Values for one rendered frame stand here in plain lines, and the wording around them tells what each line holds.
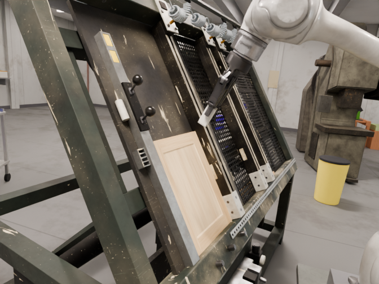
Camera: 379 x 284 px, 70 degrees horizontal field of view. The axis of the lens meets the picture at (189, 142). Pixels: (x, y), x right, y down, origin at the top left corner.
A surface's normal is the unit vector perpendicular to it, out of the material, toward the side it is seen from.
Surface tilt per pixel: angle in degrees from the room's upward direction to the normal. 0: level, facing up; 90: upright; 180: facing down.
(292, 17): 94
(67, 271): 0
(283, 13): 97
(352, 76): 91
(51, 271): 0
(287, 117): 90
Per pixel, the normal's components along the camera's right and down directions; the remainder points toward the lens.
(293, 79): -0.33, 0.18
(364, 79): -0.12, 0.24
